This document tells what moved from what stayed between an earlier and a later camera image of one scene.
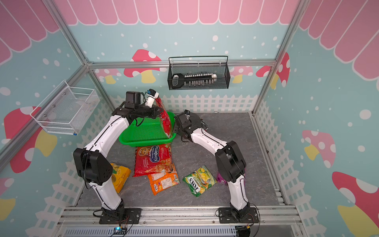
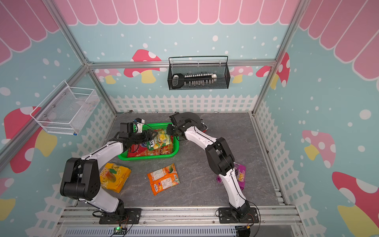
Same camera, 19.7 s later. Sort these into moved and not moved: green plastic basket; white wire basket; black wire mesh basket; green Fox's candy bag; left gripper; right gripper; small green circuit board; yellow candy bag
Moved: green plastic basket; green Fox's candy bag; left gripper
Not moved: right gripper; white wire basket; yellow candy bag; small green circuit board; black wire mesh basket
